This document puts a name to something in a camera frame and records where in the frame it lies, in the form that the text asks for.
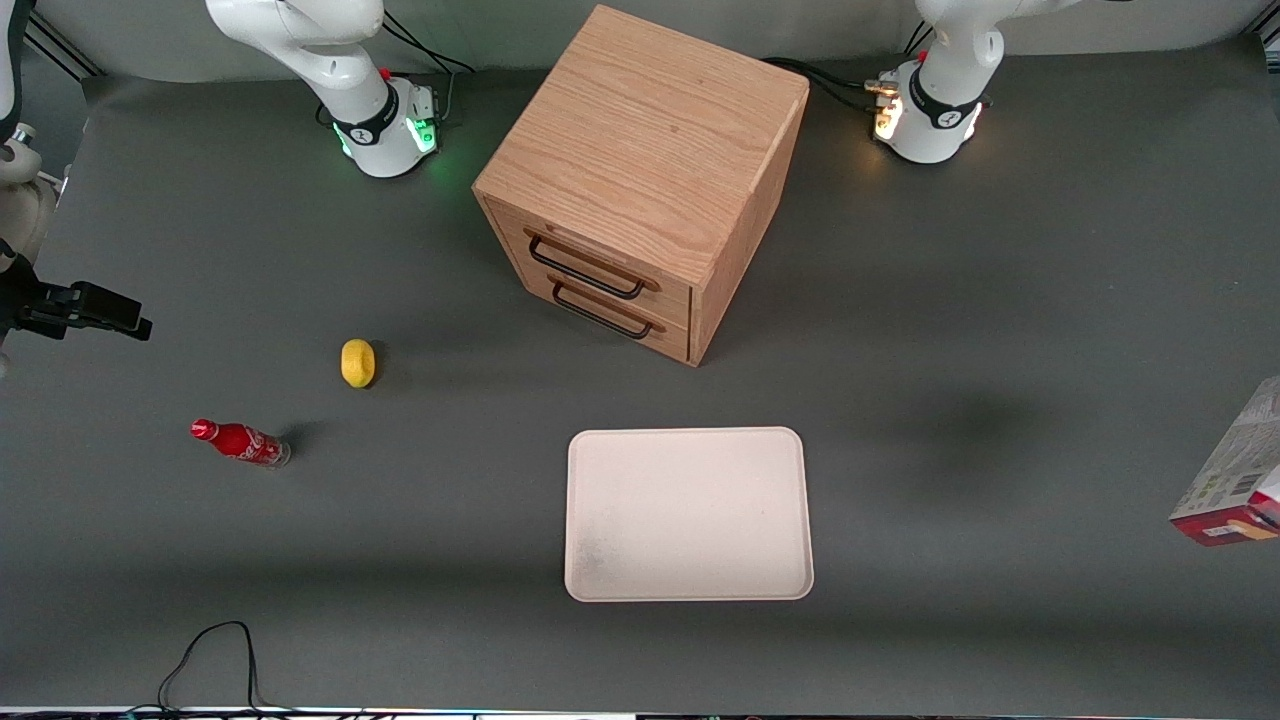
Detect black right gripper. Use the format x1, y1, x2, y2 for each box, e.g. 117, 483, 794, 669
0, 252, 154, 342

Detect red cookie box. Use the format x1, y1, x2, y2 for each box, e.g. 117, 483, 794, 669
1168, 375, 1280, 547

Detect beige plastic tray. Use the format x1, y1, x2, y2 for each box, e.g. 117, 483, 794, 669
564, 426, 815, 603

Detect red cola bottle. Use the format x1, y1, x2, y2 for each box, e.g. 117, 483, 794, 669
190, 418, 293, 469

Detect yellow lemon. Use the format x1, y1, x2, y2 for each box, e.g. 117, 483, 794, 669
341, 338, 378, 390

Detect dark grey table mat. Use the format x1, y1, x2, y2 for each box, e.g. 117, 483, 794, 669
0, 38, 1280, 714

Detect wooden drawer cabinet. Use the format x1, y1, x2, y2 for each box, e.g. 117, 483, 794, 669
472, 4, 811, 368

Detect black looped cable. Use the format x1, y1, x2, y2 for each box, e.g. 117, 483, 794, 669
157, 620, 269, 714

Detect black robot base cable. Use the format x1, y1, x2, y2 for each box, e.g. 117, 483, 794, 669
764, 20, 936, 114
317, 10, 477, 128

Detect wooden drawer with black handle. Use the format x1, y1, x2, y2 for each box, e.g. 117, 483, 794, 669
484, 197, 695, 327
496, 243, 693, 367

